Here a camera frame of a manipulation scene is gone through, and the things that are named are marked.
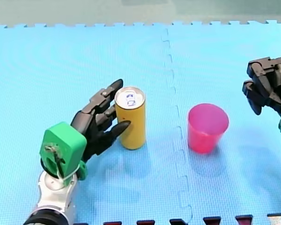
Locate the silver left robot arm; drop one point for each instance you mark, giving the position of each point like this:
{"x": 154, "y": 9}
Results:
{"x": 58, "y": 164}

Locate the yellow drink can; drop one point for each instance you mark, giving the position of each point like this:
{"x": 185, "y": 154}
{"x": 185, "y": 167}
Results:
{"x": 131, "y": 119}

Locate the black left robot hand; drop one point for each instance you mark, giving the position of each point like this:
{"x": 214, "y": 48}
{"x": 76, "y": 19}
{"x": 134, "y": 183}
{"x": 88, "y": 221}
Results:
{"x": 93, "y": 126}

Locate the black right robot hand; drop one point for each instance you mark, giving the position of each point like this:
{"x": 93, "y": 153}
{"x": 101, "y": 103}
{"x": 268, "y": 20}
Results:
{"x": 263, "y": 84}

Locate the pink plastic cup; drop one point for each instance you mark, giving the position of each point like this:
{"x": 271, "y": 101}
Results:
{"x": 207, "y": 129}

